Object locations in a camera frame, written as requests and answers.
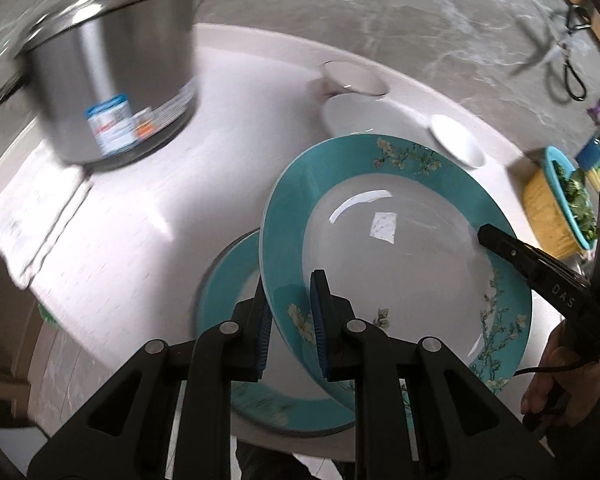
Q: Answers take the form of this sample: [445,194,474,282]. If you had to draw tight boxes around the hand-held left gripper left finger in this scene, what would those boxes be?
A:
[27,275,272,480]

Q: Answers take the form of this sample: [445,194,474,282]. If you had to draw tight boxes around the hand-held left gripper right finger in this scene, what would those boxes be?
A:
[310,270,561,480]

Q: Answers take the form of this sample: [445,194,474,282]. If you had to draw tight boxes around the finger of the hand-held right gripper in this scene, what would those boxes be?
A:
[477,224,591,319]

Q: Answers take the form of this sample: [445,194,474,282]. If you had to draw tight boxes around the teal floral plate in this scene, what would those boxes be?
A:
[196,229,412,437]
[258,134,534,412]

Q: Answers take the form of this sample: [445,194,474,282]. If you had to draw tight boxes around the small plain white bowl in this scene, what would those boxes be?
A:
[429,114,487,169]

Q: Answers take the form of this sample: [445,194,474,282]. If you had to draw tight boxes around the large white bowl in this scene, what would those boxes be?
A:
[323,94,432,138]

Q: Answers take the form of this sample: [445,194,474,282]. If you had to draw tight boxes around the small dark-rimmed white bowl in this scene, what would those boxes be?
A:
[319,60,387,98]

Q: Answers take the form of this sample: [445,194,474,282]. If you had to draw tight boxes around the person's right hand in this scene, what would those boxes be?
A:
[522,322,600,431]

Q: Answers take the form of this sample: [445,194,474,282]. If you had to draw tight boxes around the yellow ribbed basin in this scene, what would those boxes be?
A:
[522,160,589,259]

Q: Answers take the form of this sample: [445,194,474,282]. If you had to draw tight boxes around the green leafy vegetables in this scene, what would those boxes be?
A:
[552,160,599,242]

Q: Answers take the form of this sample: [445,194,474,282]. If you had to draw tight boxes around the blue cup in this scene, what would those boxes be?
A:
[577,137,600,171]

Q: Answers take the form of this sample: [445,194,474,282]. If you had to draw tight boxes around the white towel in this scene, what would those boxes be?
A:
[0,170,92,292]

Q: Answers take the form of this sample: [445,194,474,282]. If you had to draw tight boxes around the stainless steel rice cooker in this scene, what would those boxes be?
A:
[0,0,202,172]

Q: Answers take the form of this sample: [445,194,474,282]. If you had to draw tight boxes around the black-handled kitchen scissors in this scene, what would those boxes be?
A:
[512,2,594,104]

